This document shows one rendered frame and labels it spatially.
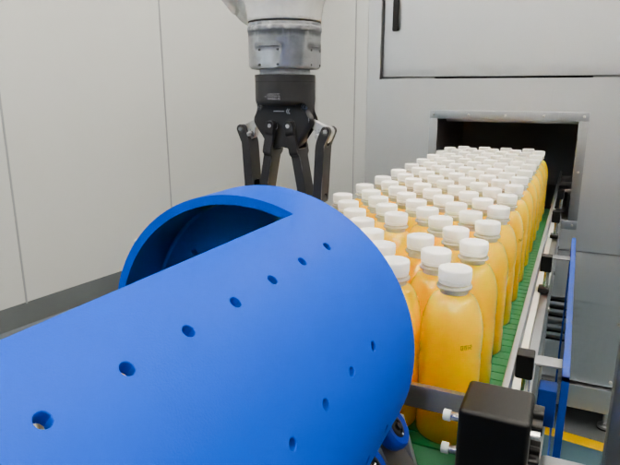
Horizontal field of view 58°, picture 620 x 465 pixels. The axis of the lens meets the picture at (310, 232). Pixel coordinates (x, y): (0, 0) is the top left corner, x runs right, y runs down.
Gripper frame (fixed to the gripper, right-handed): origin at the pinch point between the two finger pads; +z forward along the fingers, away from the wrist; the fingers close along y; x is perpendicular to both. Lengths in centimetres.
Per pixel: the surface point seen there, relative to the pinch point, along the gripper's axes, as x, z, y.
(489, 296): 10.6, 8.8, 25.3
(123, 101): 217, -11, -230
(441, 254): 4.8, 2.0, 19.7
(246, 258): -35.6, -8.0, 15.7
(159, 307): -44.2, -7.9, 15.9
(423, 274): 4.9, 5.0, 17.6
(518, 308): 47, 24, 27
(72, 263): 170, 84, -236
